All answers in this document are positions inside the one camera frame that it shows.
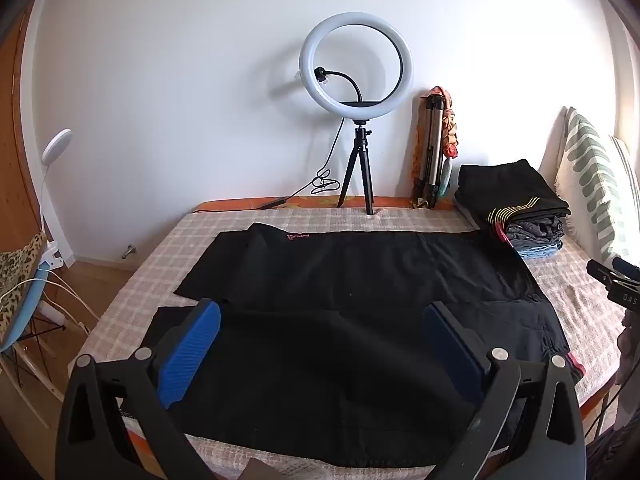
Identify brown cardboard piece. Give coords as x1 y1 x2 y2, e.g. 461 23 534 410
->
240 457 286 480

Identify green white patterned pillow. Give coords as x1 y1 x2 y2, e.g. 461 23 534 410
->
555 106 633 266

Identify white clip desk lamp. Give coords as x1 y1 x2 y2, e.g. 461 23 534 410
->
40 129 73 273

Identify folded black yellow-striped pants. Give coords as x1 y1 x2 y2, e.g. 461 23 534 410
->
454 159 572 228

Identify person's right forearm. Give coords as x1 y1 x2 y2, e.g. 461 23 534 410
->
617 310 640 376

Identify folded dark grey pants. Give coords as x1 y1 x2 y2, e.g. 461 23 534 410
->
502 215 566 251

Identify black gooseneck phone holder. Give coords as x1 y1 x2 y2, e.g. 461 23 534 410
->
312 66 363 103

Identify teal grey cloth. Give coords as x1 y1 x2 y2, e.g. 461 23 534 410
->
434 159 454 202

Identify folded light blue garment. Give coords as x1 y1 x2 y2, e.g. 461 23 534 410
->
515 242 563 261

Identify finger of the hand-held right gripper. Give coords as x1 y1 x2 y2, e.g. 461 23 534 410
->
587 259 640 311
614 256 640 281

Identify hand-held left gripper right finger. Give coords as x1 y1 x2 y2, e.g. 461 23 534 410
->
421 301 587 480

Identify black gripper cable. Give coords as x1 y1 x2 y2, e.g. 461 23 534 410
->
585 380 626 436

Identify pink plaid blanket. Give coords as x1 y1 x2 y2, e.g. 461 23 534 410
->
67 207 631 480

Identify wooden door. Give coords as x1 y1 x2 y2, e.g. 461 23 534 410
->
0 10 51 261

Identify folded silver tripod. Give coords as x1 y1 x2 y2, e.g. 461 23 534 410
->
412 86 460 196
412 92 448 209

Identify white power strip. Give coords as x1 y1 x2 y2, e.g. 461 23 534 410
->
39 300 66 325

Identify beige pillow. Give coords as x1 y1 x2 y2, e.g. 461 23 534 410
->
537 106 571 191

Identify white ring light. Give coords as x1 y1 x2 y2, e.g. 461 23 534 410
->
299 14 415 121

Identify light blue chair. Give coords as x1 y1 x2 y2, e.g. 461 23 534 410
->
0 265 101 401

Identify leopard print cloth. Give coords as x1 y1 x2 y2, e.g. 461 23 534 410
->
0 234 48 343

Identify black tripod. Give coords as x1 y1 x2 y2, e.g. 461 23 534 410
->
336 119 376 216

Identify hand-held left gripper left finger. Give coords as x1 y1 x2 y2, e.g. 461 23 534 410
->
55 298 222 480

